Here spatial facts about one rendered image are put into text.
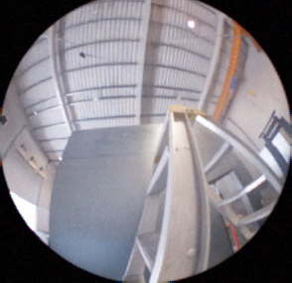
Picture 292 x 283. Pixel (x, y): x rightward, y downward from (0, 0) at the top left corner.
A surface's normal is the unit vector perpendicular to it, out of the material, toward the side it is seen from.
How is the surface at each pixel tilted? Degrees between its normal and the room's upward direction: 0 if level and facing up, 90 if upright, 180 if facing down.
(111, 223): 90
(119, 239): 90
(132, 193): 90
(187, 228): 88
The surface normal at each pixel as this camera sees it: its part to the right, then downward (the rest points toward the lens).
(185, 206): 0.15, -0.77
